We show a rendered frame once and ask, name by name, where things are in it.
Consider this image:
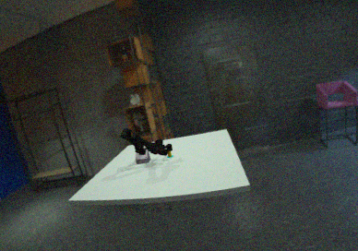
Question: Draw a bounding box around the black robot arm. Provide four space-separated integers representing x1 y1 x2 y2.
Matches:
121 128 168 156

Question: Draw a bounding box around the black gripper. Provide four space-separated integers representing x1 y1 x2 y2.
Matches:
160 144 173 151

